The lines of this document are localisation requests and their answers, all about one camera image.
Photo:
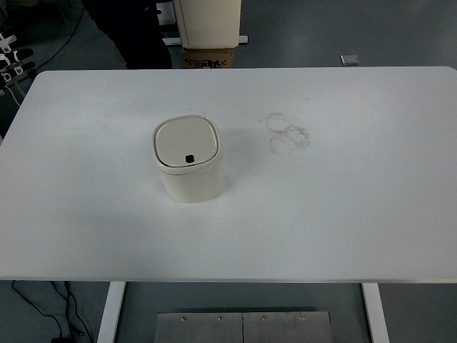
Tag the cream lidded trash bin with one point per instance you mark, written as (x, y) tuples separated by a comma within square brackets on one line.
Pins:
[(193, 178)]

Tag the large cream plastic bin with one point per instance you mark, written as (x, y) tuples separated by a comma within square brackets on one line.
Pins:
[(210, 21)]

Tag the white table leg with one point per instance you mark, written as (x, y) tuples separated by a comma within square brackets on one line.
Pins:
[(376, 311), (110, 311)]

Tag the small grey floor plate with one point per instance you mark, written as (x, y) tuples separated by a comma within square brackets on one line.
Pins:
[(350, 59)]

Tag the white metal base bar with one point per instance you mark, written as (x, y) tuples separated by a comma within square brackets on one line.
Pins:
[(244, 38)]

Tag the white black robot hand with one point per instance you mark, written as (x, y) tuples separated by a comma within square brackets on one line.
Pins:
[(14, 68)]

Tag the brown printed cardboard box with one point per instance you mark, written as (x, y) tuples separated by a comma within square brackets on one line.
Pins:
[(207, 57)]

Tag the grey metal plate with screws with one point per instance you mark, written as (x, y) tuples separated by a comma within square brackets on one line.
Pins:
[(214, 330)]

